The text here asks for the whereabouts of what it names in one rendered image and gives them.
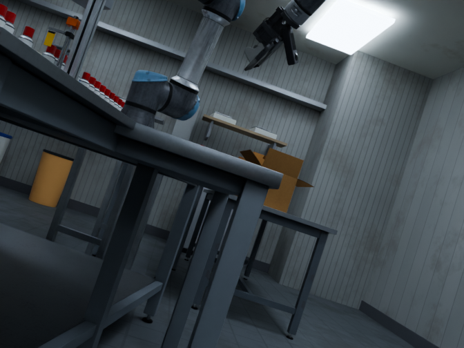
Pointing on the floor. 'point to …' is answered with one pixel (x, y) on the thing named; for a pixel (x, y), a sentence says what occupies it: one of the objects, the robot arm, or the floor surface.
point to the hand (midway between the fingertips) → (253, 68)
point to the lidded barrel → (4, 143)
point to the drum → (50, 178)
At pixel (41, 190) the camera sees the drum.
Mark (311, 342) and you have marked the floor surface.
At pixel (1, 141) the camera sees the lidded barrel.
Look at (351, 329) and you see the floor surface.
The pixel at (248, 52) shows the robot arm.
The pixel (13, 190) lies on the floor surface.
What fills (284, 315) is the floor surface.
